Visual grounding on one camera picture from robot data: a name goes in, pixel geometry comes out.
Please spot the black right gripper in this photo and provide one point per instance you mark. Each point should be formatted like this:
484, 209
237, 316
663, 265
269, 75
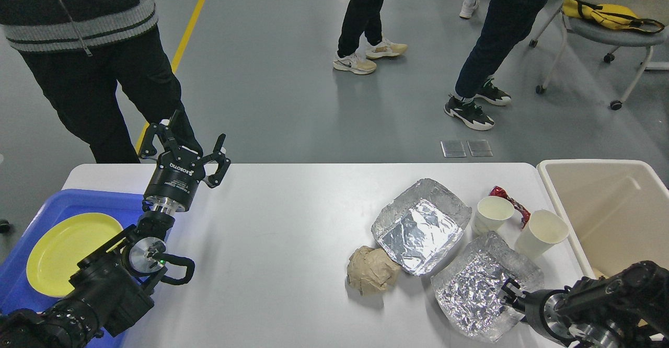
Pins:
539, 310

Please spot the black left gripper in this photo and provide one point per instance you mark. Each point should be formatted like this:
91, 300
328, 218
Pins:
172, 181

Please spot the aluminium foil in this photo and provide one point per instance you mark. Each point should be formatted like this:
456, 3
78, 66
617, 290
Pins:
469, 291

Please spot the yellow plate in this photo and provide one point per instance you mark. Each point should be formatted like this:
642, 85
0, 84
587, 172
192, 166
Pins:
54, 258

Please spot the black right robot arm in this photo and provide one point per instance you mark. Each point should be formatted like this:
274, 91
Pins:
629, 309

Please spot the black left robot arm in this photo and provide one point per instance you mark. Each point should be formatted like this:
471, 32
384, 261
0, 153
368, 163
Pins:
113, 285

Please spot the white paper bowl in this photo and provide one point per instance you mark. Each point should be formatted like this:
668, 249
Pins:
543, 231

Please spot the red snack wrapper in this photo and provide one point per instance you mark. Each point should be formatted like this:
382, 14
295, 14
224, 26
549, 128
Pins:
502, 193

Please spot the white paper cup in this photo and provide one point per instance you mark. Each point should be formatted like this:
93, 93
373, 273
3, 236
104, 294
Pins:
491, 213

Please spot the aluminium foil tray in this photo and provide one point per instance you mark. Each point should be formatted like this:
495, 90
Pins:
421, 225

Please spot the beige plastic bin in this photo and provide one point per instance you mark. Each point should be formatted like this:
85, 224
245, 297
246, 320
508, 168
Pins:
617, 210

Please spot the crumpled brown paper ball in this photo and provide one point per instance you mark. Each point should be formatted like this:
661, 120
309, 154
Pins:
371, 271

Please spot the right metal floor plate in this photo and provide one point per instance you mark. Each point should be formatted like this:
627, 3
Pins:
480, 148

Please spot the metal floor plate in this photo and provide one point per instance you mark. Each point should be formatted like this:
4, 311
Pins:
453, 149
480, 148

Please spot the left metal floor plate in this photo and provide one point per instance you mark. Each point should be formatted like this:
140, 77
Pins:
453, 149

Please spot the person in black trousers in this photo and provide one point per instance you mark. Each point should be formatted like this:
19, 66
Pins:
81, 51

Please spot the person in beige sneakers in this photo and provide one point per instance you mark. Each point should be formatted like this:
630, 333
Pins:
362, 39

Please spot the blue plastic tray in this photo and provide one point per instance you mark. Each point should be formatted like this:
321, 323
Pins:
17, 292

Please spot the grey chair on wheels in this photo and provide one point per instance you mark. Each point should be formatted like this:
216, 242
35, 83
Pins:
596, 33

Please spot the person in dark jeans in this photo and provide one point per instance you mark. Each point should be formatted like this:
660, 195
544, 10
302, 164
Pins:
507, 23

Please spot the yellow bag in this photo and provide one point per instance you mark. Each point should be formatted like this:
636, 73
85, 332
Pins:
610, 16

